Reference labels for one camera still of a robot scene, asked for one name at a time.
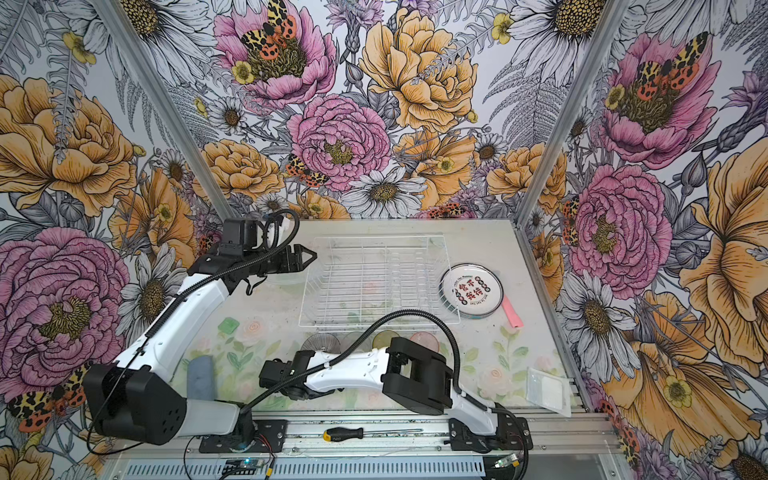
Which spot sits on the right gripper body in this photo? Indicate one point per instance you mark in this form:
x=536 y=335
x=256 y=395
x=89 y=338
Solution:
x=323 y=392

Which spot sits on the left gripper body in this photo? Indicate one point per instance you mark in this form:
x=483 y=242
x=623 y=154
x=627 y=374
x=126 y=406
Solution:
x=279 y=263

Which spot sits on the striped small bowl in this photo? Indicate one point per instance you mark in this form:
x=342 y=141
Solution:
x=324 y=342

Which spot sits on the clear glass cup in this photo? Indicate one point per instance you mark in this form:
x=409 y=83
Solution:
x=349 y=339

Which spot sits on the yellow glass cup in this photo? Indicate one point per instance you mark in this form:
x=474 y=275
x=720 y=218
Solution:
x=383 y=339

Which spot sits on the white wire dish rack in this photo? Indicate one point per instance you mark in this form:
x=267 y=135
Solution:
x=355 y=280

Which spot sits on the pink glass cup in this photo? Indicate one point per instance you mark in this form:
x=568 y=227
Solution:
x=426 y=340

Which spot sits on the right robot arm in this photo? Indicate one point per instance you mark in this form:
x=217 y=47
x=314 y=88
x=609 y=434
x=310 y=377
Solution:
x=415 y=377

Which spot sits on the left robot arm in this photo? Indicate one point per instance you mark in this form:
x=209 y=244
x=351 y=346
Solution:
x=131 y=397

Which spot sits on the white square dish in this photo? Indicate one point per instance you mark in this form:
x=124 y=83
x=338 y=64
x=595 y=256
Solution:
x=548 y=392

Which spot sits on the black yellow screwdriver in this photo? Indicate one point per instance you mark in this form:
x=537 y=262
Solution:
x=341 y=434

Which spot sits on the blue grey sponge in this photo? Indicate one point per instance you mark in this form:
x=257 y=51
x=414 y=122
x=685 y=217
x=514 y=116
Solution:
x=201 y=382

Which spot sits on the white vented panel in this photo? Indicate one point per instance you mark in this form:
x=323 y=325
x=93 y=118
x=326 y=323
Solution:
x=461 y=467

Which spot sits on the green circuit board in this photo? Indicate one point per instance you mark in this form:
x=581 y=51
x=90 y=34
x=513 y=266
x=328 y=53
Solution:
x=246 y=467

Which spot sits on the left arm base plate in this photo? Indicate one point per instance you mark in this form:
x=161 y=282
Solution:
x=270 y=435

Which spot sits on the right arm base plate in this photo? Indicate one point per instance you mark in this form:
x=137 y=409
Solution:
x=512 y=434

